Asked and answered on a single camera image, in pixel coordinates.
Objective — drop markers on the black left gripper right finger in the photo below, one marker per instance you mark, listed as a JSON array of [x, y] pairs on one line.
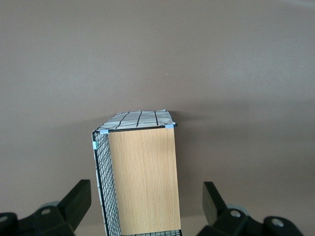
[[221, 221]]

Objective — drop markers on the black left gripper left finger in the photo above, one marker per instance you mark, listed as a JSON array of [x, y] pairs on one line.
[[66, 211]]

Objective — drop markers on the brown table cover mat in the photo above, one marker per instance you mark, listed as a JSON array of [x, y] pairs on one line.
[[157, 61]]

